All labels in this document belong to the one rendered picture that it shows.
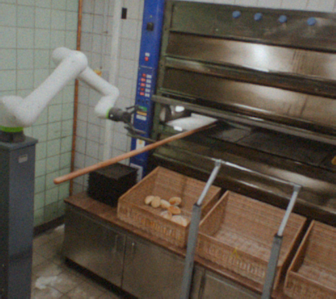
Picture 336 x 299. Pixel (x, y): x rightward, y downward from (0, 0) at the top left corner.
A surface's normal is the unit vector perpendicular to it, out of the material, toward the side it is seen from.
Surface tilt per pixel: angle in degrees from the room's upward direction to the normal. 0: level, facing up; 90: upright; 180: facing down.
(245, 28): 90
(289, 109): 70
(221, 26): 90
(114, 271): 90
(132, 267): 90
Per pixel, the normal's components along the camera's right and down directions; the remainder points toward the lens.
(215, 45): -0.47, -0.18
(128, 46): -0.54, 0.16
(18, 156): 0.87, 0.22
